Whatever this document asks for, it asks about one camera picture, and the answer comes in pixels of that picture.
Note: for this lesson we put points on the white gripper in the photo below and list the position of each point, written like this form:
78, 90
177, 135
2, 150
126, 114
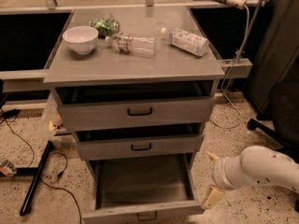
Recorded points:
219, 173

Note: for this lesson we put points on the grey bottom drawer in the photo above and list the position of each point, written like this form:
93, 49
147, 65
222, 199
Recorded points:
141, 190

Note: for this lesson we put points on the grey drawer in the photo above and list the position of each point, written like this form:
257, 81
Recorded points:
134, 105
141, 190
139, 141

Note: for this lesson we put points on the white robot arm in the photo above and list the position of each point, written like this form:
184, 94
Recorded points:
255, 166

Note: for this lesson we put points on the grey drawer cabinet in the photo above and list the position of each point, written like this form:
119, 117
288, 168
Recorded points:
105, 67

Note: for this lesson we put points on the grey middle drawer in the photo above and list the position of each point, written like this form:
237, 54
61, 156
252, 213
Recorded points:
139, 141

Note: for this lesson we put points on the grey top drawer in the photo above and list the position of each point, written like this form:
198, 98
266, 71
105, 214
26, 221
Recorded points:
134, 105

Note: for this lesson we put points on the black office chair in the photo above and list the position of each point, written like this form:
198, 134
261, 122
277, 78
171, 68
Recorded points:
284, 105

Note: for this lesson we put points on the white labelled plastic bottle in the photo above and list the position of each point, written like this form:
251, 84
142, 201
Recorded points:
192, 43

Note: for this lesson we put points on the clear plastic water bottle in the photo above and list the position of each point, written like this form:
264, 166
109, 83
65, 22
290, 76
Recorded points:
132, 43

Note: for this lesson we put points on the clear plastic bag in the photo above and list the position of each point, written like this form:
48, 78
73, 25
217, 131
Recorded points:
51, 123

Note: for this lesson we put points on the black metal bar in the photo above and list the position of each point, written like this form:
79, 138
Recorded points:
26, 205

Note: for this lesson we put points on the white ceramic bowl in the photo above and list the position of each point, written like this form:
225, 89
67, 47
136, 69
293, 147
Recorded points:
81, 39

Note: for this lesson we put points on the black power adapter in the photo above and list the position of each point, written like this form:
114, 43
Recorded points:
10, 114

